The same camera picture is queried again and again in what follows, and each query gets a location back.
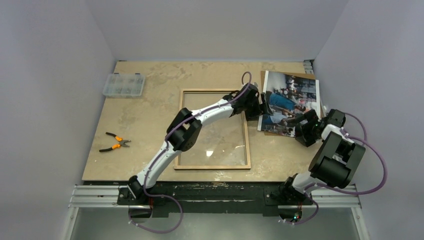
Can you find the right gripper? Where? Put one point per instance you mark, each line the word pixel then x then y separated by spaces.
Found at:
pixel 301 122

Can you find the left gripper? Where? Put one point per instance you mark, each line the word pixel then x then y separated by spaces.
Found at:
pixel 258 112

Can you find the printed photo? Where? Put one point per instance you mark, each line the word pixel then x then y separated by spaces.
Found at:
pixel 291 96

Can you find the black wooden picture frame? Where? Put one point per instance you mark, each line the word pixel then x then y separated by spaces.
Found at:
pixel 212 165

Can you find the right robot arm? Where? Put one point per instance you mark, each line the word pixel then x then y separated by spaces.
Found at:
pixel 335 162

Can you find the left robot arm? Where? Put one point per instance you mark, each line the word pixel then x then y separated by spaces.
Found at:
pixel 183 132

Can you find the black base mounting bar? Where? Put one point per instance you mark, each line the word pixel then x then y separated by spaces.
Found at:
pixel 270 199

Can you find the clear plastic organizer box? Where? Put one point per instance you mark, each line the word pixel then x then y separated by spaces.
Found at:
pixel 124 85

